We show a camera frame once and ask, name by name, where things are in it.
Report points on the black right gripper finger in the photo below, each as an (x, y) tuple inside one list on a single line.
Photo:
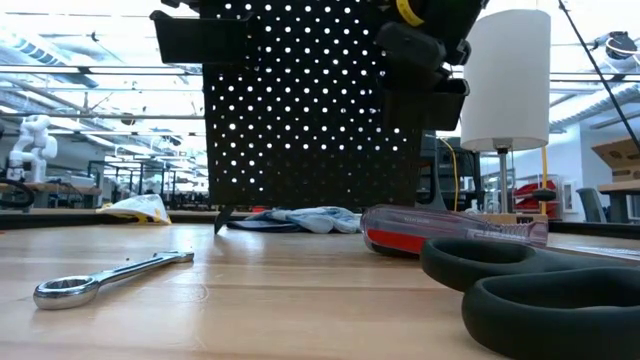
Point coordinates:
[(410, 55)]

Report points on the black metal pegboard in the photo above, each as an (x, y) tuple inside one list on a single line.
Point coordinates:
[(300, 165)]

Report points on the silver combination wrench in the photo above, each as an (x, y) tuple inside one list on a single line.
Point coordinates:
[(120, 272)]

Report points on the black plastic pegboard bin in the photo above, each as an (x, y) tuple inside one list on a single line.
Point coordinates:
[(200, 42), (425, 110)]

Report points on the white shade wooden base lamp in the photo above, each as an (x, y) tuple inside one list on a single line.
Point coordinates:
[(505, 80)]

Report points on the black tower appliance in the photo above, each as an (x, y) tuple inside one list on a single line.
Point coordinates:
[(431, 170)]

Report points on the red parts bin rack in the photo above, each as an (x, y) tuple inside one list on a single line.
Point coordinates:
[(522, 191)]

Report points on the thin black pole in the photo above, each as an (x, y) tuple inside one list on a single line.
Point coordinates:
[(614, 100)]

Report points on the blue grey work gloves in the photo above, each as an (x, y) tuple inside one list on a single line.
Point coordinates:
[(320, 220)]

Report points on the cardboard box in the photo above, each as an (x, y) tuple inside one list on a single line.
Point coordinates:
[(620, 157)]

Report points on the grey office chair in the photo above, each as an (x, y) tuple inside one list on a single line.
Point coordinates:
[(592, 205)]

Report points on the wooden top table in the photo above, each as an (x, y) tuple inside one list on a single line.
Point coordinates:
[(620, 187)]

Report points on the white small dish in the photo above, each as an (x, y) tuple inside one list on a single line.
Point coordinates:
[(140, 207)]

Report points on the white robot figure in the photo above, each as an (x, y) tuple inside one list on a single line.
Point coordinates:
[(35, 145)]

